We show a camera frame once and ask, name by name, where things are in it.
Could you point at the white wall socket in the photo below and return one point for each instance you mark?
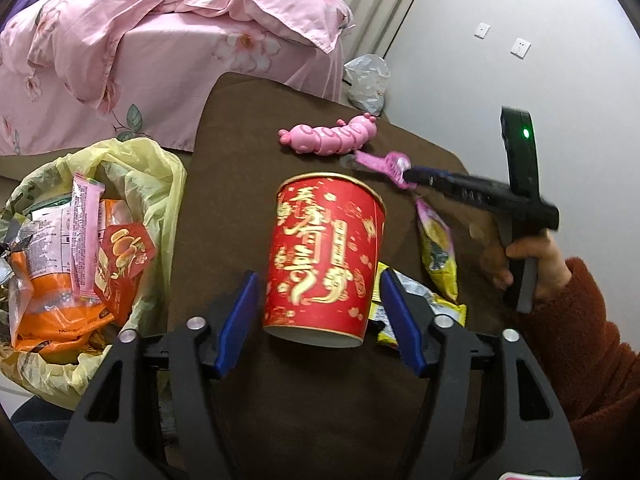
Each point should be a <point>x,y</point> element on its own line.
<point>520,48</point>
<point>482,30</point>

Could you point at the red paper cup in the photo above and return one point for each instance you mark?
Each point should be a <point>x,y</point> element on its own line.
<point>320,260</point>

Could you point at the yellow trash bag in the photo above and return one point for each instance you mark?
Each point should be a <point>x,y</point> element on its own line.
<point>145,180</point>

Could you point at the yellow foil wrapper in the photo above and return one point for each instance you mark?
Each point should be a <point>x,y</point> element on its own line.
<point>435,297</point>

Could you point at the orange clear snack bag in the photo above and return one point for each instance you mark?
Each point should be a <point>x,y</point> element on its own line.
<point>50,310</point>

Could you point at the person's leg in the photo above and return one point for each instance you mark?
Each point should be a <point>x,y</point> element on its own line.
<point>35,425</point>

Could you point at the glossy pink wrapper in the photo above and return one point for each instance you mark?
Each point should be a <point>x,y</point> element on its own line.
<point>385,162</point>

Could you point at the pink snack wrapper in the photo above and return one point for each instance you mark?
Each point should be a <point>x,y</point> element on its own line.
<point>85,240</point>

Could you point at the red chip packet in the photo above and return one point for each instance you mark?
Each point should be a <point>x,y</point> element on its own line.
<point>125,260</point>

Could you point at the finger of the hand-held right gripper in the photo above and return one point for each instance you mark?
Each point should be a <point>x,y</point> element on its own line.
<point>445,182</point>

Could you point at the beige striped curtain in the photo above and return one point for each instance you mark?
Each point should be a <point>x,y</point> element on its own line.
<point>380,0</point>

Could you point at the person's right forearm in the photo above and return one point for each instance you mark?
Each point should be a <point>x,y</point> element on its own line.
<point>600,350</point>

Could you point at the pink caterpillar toy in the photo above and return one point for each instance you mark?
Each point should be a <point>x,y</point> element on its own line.
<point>325,137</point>

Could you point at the person's right hand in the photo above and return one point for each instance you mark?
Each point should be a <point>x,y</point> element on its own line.
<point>550,265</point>

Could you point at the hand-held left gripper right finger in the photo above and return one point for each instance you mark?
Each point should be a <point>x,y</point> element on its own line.
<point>402,320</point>

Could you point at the silver foil wrapper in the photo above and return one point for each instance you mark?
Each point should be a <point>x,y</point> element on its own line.
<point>12,240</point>

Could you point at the pink floral quilt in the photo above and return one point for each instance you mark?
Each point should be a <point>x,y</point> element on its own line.
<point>175,35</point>

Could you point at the yellow pink snack packet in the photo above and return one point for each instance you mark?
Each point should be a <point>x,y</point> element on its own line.
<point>437,250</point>

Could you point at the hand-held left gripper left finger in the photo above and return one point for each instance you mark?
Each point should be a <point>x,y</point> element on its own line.
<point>239,320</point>

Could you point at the white plastic bag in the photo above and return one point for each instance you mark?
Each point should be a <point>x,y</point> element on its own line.
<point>367,80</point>

